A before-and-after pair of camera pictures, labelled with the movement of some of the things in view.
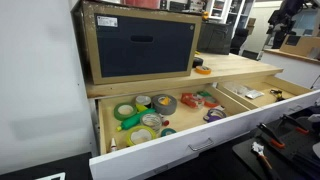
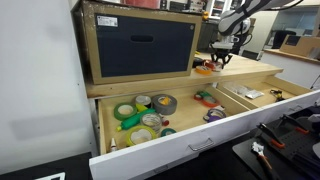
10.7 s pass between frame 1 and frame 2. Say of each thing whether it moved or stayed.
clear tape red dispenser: moved
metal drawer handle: stayed
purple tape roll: stayed
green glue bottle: stayed
